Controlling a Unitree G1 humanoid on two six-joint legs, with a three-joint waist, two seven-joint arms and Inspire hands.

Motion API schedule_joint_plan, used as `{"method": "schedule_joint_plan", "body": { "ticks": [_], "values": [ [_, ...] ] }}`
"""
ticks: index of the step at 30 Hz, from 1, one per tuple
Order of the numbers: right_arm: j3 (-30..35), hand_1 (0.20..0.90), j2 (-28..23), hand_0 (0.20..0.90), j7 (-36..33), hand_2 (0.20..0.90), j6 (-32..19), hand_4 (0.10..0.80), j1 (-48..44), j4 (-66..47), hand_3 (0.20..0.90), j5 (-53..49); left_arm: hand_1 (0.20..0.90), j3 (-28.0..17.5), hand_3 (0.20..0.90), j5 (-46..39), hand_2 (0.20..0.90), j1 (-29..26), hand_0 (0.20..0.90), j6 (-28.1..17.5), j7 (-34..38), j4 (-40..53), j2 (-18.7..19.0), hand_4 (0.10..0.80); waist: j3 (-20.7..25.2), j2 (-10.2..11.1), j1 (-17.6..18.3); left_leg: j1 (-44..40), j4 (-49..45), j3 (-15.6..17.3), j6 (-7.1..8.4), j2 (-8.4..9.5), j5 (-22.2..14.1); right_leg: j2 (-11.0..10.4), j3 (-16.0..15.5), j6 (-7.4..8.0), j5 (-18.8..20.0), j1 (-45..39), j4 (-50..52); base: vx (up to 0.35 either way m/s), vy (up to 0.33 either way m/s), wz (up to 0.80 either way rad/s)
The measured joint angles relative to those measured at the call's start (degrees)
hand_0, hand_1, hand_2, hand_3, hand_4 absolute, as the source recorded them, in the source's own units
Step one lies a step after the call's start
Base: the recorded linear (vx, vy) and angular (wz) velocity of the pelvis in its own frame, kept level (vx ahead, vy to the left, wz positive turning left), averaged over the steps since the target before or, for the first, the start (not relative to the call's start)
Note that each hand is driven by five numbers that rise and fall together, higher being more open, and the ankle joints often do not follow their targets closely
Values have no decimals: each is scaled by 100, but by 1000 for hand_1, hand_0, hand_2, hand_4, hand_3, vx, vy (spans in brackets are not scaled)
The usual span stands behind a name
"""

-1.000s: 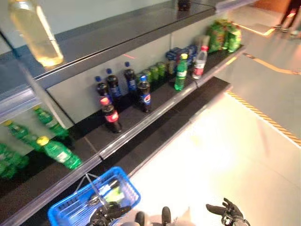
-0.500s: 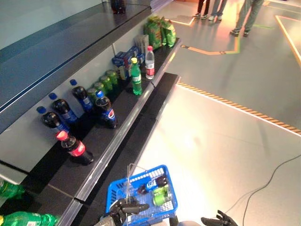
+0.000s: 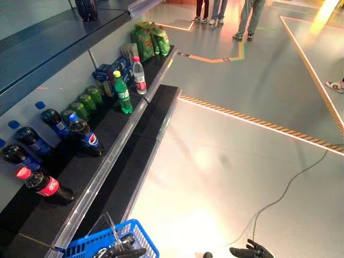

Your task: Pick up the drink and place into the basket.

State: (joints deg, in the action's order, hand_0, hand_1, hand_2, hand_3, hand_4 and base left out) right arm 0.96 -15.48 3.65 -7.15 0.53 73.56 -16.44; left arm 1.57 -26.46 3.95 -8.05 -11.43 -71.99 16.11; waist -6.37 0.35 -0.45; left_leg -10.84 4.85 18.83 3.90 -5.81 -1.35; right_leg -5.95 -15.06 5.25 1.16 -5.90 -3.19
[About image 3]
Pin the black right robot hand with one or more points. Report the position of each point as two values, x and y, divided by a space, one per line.
252 252

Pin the blue plastic shopping basket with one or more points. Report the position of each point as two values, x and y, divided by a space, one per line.
150 242

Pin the person in white sandal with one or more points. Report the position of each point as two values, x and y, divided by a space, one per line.
336 86

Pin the green Sprite bottle yellow cap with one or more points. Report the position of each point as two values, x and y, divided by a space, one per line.
123 94

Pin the small water bottle red cap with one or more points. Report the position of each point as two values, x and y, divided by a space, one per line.
139 78

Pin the Coca-Cola bottle red cap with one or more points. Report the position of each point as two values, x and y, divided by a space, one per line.
45 186

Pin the green snack bag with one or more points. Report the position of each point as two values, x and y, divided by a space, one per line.
143 43
164 43
155 40

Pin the person in grey trousers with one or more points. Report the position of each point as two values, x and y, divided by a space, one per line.
250 18

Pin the small blue Oreo box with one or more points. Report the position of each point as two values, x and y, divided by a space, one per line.
100 74

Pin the white grey carton box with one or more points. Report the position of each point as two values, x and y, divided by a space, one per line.
127 52

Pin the person in blue jeans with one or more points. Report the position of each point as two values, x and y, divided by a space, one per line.
217 10

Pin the person in dark trousers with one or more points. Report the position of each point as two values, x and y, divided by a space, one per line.
201 9

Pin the large Pepsi bottle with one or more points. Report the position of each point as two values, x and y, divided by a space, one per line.
86 10

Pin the black shelf board clear rail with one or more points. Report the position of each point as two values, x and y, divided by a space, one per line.
88 172
21 247
129 174
164 107
156 70

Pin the grey shelf board clear rail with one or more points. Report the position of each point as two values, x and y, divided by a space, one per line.
145 6

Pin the grey shelf board without rail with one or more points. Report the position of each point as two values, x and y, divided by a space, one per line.
53 40

